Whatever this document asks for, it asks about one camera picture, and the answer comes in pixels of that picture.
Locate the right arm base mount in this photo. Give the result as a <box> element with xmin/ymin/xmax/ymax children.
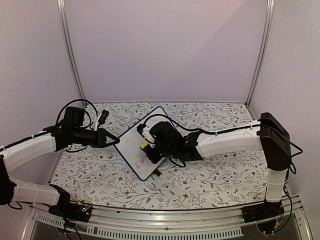
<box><xmin>241</xmin><ymin>200</ymin><xmax>285</xmax><ymax>223</ymax></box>

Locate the left metal frame post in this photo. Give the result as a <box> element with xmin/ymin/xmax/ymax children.
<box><xmin>56</xmin><ymin>0</ymin><xmax>86</xmax><ymax>99</ymax></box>

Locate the blue framed whiteboard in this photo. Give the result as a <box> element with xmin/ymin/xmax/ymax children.
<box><xmin>115</xmin><ymin>106</ymin><xmax>167</xmax><ymax>181</ymax></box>

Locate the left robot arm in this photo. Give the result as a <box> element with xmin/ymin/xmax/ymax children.
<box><xmin>0</xmin><ymin>102</ymin><xmax>120</xmax><ymax>217</ymax></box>

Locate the right metal frame post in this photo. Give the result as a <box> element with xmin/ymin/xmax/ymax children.
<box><xmin>245</xmin><ymin>0</ymin><xmax>275</xmax><ymax>108</ymax></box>

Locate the metal frame post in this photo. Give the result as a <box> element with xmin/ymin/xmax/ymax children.
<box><xmin>56</xmin><ymin>0</ymin><xmax>86</xmax><ymax>99</ymax></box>
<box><xmin>245</xmin><ymin>0</ymin><xmax>275</xmax><ymax>108</ymax></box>

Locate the aluminium front rail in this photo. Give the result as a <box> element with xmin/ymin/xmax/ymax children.
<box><xmin>21</xmin><ymin>194</ymin><xmax>316</xmax><ymax>240</ymax></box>

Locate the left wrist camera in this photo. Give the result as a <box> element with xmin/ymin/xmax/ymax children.
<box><xmin>93</xmin><ymin>110</ymin><xmax>109</xmax><ymax>131</ymax></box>

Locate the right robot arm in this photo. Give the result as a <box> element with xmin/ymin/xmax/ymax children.
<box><xmin>137</xmin><ymin>112</ymin><xmax>303</xmax><ymax>218</ymax></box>

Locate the yellow whiteboard eraser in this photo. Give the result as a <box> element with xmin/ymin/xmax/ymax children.
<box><xmin>140</xmin><ymin>141</ymin><xmax>150</xmax><ymax>150</ymax></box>

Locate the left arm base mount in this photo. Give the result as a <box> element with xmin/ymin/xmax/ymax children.
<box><xmin>48</xmin><ymin>198</ymin><xmax>93</xmax><ymax>223</ymax></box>

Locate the floral tablecloth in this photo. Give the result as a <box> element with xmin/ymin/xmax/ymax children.
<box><xmin>44</xmin><ymin>101</ymin><xmax>285</xmax><ymax>211</ymax></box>

